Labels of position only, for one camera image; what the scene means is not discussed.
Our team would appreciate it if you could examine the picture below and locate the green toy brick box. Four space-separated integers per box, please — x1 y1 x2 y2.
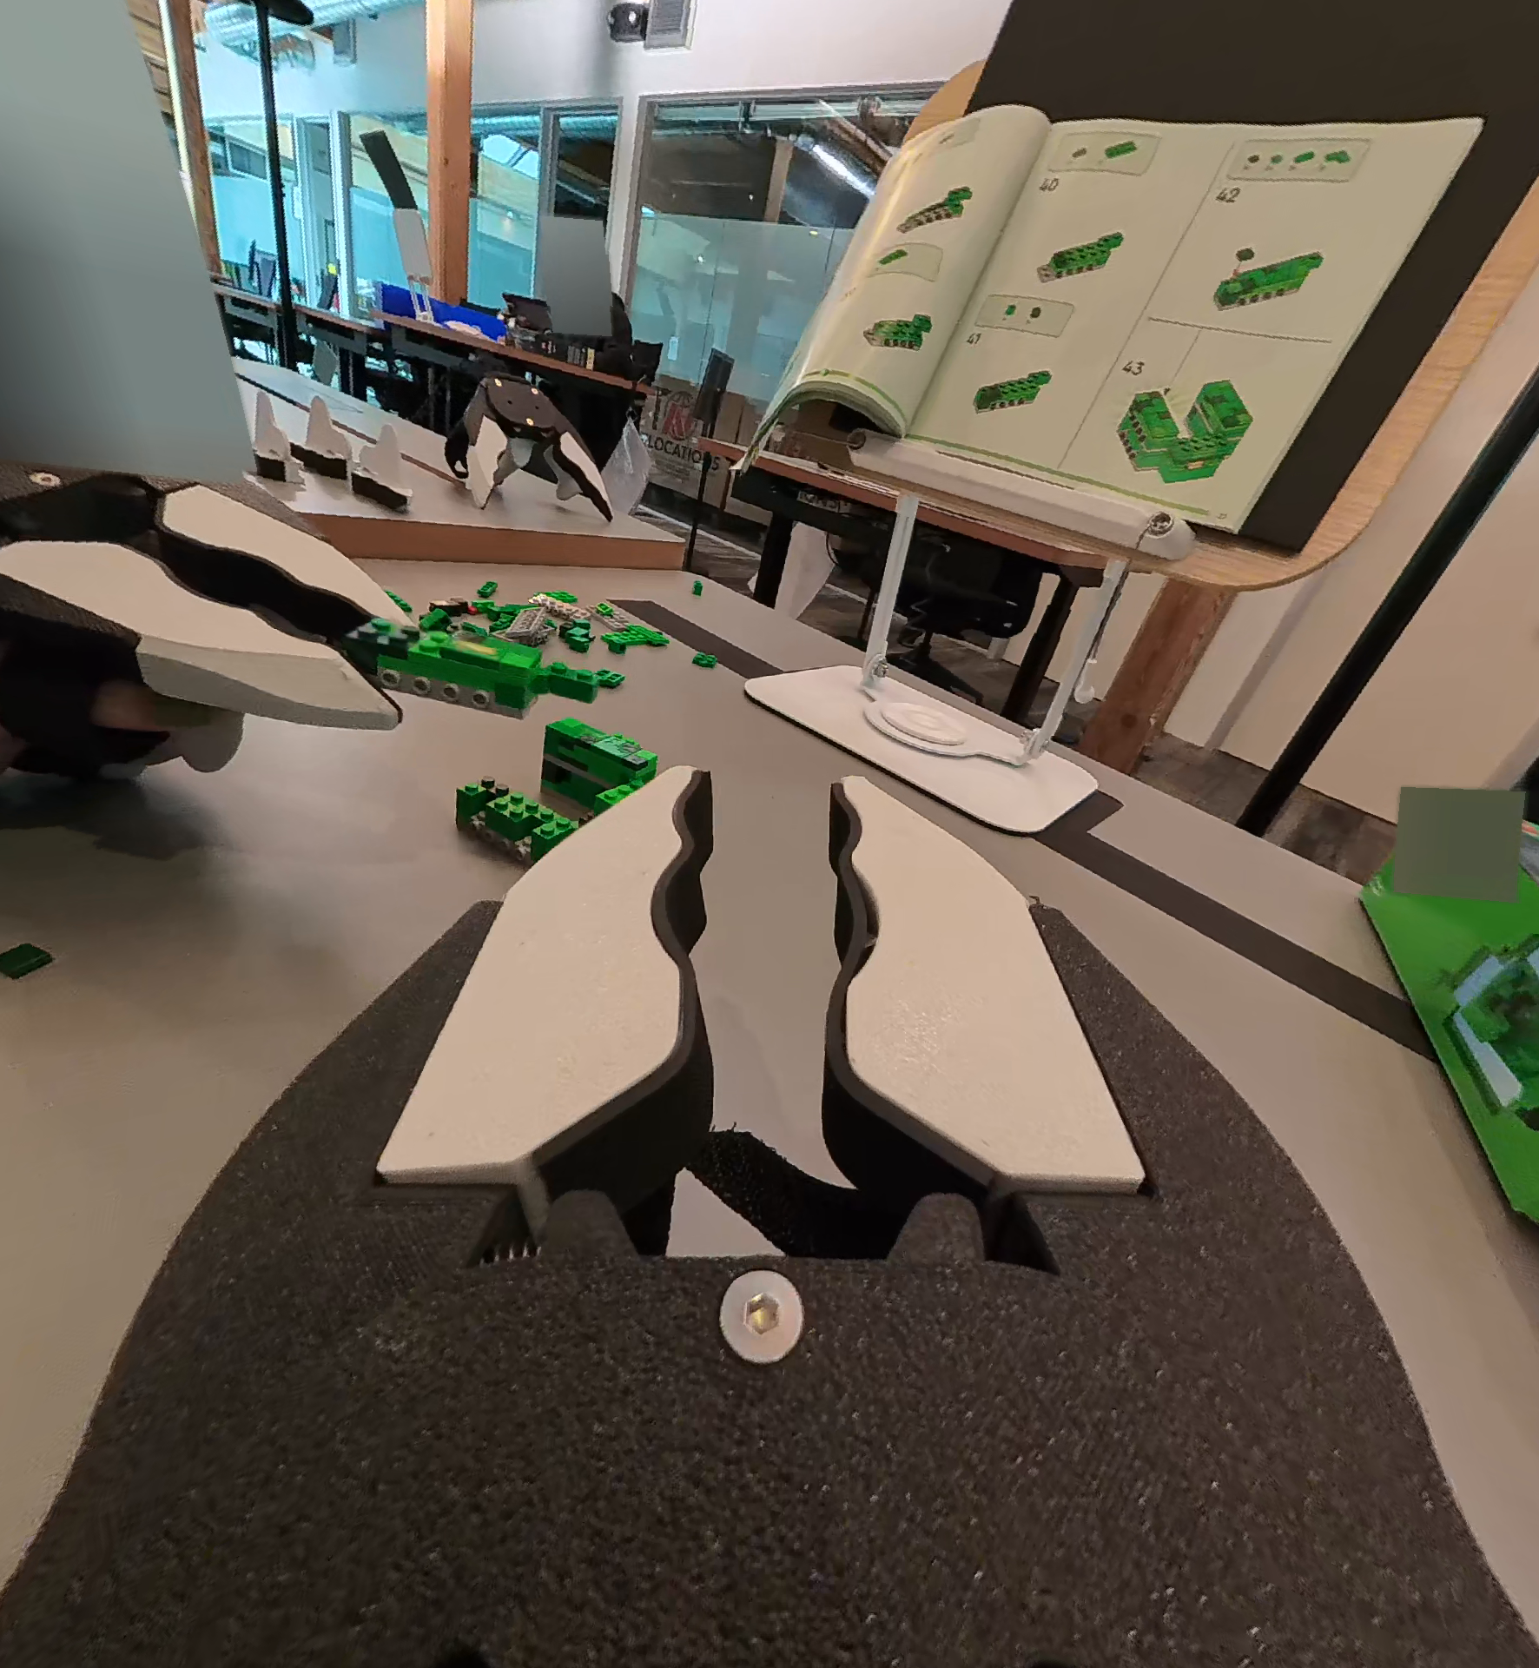
1359 821 1539 1270

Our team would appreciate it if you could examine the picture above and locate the black and white display gripper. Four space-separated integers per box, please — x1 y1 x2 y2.
442 371 616 527

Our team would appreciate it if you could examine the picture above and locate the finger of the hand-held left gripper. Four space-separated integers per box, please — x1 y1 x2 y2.
153 482 409 637
0 537 405 777

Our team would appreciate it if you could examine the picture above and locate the pale table with wooden edge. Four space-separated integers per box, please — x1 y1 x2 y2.
231 358 689 571

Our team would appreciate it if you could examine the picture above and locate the black stand pole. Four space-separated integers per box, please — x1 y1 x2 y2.
1235 298 1539 839

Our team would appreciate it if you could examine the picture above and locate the book stand with white base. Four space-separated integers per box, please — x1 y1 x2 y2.
742 0 1539 839

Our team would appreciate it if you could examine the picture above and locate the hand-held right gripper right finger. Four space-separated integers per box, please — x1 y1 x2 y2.
824 775 1148 1199

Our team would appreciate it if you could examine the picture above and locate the grey desk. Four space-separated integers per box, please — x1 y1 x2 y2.
0 559 1539 1668

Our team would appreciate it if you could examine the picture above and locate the green brick assembly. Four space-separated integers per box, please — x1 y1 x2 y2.
341 619 627 722

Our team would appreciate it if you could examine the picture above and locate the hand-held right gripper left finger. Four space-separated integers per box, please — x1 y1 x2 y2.
375 766 715 1190

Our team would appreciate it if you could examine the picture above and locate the wooden post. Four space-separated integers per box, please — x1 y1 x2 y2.
423 0 474 307

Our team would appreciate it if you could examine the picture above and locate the U-shaped green brick model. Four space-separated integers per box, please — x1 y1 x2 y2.
453 716 661 865

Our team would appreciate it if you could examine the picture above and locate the pile of loose green bricks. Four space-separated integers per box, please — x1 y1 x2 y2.
384 580 724 693

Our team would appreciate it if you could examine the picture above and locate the black office chair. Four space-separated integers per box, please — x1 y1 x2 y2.
898 541 1070 725

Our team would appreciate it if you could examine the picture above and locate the open instruction booklet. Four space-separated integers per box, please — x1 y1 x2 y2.
731 105 1487 534

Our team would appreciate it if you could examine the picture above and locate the black tape strip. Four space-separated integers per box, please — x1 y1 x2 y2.
613 599 1435 1060

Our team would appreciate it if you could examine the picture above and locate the thin black pole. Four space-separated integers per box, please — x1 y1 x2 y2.
255 0 315 380

